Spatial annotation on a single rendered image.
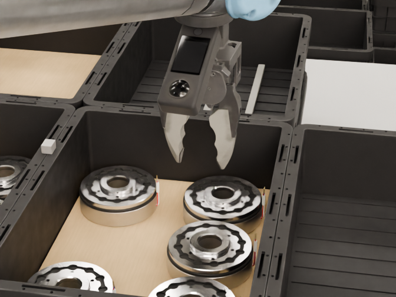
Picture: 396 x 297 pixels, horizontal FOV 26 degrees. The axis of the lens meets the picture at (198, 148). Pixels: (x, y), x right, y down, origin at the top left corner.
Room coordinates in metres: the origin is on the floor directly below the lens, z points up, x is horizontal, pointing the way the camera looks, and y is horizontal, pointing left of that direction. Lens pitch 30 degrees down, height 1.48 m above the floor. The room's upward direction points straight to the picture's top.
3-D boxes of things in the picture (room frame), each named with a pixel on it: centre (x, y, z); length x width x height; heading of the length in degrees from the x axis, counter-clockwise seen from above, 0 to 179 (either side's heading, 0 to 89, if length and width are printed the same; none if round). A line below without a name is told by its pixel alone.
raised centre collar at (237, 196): (0.94, -0.03, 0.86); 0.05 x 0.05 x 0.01
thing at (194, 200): (0.94, -0.03, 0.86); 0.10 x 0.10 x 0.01
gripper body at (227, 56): (0.97, -0.01, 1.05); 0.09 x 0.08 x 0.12; 164
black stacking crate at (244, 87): (1.24, -0.02, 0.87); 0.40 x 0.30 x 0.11; 170
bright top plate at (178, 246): (0.83, -0.01, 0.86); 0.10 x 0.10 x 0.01
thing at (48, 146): (0.94, 0.19, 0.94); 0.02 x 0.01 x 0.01; 170
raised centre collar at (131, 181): (0.96, 0.11, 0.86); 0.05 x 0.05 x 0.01
